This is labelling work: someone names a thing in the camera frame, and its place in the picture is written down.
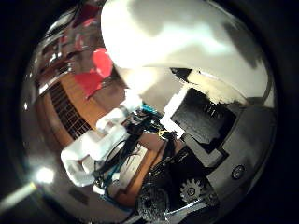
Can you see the bright lamp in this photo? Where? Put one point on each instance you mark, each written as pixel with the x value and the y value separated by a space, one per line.
pixel 44 175

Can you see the red cloth object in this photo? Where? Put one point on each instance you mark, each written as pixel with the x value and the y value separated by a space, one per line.
pixel 88 82

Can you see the red chair with oval back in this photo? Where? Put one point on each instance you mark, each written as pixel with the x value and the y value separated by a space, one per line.
pixel 102 62

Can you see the red chair with angular back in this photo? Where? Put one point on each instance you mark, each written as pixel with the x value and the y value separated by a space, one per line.
pixel 87 11

